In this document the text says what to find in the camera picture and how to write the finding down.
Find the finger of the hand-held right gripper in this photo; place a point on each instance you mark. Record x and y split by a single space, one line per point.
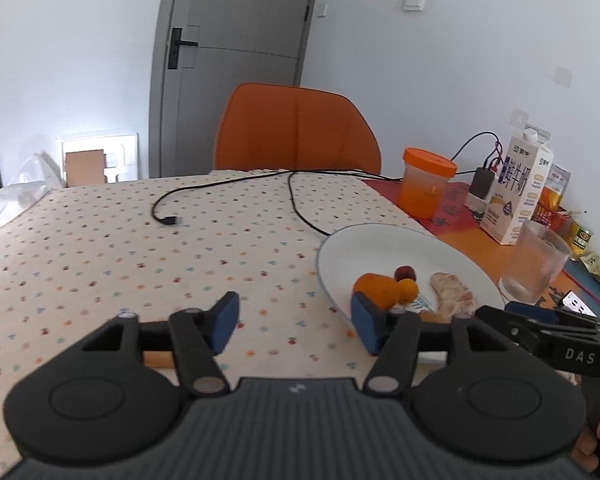
530 309
510 325

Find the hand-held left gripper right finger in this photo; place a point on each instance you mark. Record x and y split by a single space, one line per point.
367 320

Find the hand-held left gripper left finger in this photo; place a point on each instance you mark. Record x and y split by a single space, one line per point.
222 320

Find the orange mandarin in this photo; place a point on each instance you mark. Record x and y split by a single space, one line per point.
375 287

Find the small orange kumquat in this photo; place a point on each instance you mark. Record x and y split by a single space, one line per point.
407 291

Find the small red fruit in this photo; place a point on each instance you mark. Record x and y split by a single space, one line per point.
405 273

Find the beige bread piece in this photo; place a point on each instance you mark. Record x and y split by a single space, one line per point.
452 292

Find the white bowl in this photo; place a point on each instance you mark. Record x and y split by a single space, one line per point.
380 250

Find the ribbed glass cup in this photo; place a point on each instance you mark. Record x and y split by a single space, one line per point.
535 265

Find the white power strip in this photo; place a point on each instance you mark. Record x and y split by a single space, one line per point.
580 304

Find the yellow tin can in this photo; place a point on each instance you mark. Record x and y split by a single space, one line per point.
581 240

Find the red basket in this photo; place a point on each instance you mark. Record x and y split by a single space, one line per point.
552 217

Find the orange printed table mat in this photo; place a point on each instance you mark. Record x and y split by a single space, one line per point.
460 230

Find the floral tablecloth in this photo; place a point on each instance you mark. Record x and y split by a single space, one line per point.
130 260

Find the white milk carton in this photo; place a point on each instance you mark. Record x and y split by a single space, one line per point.
515 195

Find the white power adapter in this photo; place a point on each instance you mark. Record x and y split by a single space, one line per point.
476 205

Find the orange snack packet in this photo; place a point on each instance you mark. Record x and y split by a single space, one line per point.
555 190

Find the black charger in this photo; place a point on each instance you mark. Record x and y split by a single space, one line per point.
481 182

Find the orange lidded cup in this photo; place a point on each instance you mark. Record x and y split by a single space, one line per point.
425 185

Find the orange chair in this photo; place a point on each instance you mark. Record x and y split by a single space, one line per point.
295 130

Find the brown cardboard sheet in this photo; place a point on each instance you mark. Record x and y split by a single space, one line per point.
84 170

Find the white plastic bag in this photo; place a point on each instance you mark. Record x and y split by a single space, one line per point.
15 195

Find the grey door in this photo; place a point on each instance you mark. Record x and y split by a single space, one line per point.
240 10

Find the white frame board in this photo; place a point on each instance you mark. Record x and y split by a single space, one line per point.
122 150

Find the clear wall hook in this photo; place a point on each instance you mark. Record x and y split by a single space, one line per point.
562 76

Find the small white wall switch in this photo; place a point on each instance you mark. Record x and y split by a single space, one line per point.
322 10

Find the white light switch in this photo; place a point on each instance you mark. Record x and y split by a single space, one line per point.
414 1

